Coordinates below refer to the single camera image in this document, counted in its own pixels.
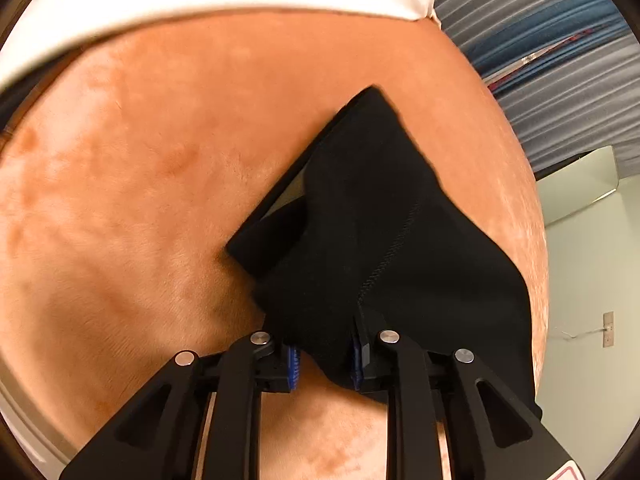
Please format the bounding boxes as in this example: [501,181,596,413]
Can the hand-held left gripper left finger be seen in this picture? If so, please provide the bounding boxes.
[59,330,303,480]

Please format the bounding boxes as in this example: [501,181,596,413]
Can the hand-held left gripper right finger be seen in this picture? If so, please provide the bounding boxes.
[350,316,584,480]

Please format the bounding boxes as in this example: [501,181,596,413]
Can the black fleece-lined pants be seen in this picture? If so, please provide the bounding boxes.
[226,85,544,423]

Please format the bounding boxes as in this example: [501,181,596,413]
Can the grey and blue curtain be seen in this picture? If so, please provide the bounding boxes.
[434,0,640,173]

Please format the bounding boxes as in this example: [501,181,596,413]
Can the thin white cable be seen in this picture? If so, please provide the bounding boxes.
[559,326,607,343]

